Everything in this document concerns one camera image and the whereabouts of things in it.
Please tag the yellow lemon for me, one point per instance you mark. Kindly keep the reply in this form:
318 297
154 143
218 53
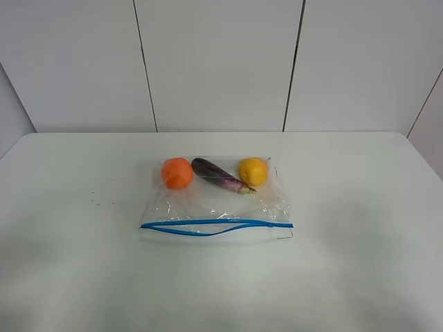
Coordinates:
253 171

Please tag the orange fruit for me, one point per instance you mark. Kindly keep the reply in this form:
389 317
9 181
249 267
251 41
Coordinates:
176 173

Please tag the purple eggplant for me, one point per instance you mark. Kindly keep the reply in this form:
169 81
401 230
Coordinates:
215 175

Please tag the clear zip bag blue seal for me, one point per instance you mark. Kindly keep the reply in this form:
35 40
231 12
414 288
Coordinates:
205 213

